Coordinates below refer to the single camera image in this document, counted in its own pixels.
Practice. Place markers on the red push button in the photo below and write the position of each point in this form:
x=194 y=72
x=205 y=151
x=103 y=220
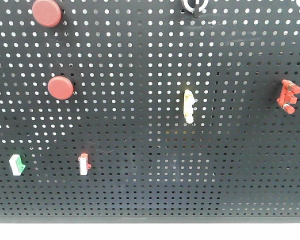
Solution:
x=60 y=87
x=47 y=13

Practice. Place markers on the lower red push button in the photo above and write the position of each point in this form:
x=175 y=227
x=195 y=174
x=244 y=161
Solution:
x=60 y=87

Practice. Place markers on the black rotary toggle switch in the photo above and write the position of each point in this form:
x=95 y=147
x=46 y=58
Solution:
x=196 y=8

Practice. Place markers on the black perforated pegboard panel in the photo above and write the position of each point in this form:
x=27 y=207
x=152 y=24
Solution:
x=130 y=62

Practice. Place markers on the red terminal block switch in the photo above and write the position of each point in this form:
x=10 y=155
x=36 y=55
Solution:
x=287 y=96

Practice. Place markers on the green white pegboard switch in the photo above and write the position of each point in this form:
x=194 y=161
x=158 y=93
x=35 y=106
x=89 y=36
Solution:
x=16 y=164

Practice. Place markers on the red white pegboard switch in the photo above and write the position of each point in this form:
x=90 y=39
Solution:
x=84 y=164

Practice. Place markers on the cream white pegboard switch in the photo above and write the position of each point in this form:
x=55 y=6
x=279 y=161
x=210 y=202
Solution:
x=188 y=110

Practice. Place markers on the upper red push button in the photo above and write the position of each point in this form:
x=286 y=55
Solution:
x=47 y=13

